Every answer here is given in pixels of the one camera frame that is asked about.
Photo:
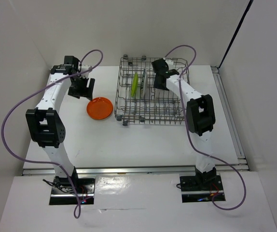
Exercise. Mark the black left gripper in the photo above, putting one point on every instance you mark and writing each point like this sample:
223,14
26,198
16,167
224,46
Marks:
85,91

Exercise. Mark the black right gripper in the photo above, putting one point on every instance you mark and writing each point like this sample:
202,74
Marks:
157,85

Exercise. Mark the green patterned white plate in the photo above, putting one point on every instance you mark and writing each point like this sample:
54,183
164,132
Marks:
144,82

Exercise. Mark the orange plate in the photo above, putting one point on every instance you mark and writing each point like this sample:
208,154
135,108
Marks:
99,108

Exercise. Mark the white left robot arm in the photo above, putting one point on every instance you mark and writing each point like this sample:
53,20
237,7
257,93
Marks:
45,125

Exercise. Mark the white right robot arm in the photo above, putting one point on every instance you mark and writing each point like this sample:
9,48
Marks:
199,120

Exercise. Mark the lime green plate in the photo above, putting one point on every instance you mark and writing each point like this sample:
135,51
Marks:
134,85

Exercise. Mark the black corner pole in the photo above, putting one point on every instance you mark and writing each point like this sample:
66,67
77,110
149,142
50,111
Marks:
245,12

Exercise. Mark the grey wire dish rack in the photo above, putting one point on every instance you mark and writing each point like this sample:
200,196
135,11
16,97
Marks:
164,110

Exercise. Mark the aluminium right side rail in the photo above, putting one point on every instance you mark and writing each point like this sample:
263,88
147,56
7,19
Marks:
242,161

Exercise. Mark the aluminium rail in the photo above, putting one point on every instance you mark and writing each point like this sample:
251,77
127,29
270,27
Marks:
129,170
242,161

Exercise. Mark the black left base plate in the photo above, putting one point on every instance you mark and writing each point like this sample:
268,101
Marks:
64,195

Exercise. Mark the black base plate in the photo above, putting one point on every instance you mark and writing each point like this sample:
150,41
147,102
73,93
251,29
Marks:
64,195
194,189

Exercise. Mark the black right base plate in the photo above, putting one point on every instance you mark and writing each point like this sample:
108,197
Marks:
194,189

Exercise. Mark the aluminium front rail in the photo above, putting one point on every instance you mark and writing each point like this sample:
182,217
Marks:
129,170

